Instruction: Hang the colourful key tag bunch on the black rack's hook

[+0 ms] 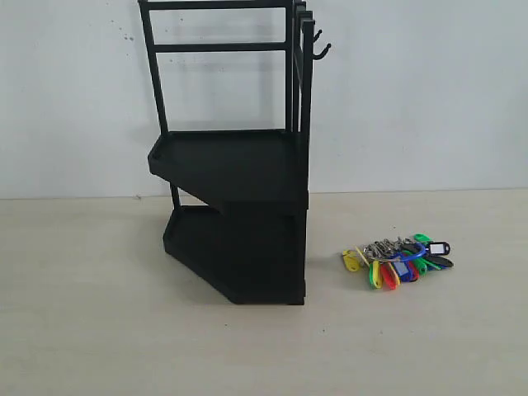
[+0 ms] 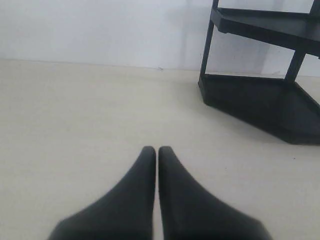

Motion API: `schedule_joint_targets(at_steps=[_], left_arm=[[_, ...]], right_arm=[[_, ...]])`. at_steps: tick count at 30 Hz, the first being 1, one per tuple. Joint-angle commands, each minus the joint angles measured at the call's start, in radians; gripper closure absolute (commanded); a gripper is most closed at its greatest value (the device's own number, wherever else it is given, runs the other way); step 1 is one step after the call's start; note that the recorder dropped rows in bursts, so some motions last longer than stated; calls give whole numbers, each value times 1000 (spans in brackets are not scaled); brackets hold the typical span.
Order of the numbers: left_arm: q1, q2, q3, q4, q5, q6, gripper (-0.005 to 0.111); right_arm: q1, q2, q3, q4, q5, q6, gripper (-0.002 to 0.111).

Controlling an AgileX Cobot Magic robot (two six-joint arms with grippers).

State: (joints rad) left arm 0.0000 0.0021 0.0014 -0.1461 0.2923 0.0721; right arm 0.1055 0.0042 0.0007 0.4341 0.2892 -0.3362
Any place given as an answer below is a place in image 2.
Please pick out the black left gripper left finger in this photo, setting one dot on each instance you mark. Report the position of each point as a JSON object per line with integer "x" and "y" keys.
{"x": 124, "y": 213}

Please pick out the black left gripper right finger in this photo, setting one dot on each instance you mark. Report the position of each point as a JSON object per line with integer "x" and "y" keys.
{"x": 190, "y": 212}

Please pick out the black tiered corner shelf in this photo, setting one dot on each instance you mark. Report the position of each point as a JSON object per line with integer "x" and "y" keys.
{"x": 278, "y": 106}

